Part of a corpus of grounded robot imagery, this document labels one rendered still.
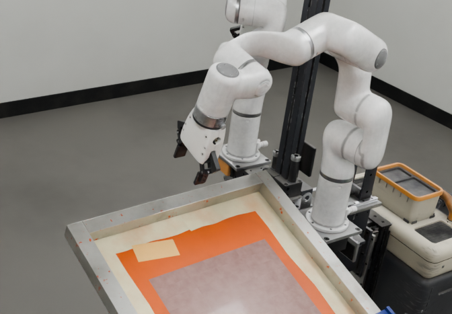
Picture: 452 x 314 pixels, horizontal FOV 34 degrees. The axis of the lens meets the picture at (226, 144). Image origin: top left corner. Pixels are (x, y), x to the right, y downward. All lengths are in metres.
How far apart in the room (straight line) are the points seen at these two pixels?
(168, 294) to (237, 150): 0.84
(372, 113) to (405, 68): 4.27
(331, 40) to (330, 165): 0.44
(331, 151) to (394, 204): 0.75
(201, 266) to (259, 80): 0.46
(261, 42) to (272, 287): 0.57
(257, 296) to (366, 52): 0.62
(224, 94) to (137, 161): 3.19
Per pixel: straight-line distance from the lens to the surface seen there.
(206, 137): 1.62
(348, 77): 1.92
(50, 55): 5.19
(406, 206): 2.69
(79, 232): 1.68
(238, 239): 1.83
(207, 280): 1.73
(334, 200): 2.08
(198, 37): 5.81
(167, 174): 4.59
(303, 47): 1.69
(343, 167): 2.04
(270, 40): 1.70
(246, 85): 1.57
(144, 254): 1.72
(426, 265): 2.63
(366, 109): 1.91
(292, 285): 1.80
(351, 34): 1.71
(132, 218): 1.74
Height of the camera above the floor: 2.26
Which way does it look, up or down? 27 degrees down
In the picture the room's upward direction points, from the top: 8 degrees clockwise
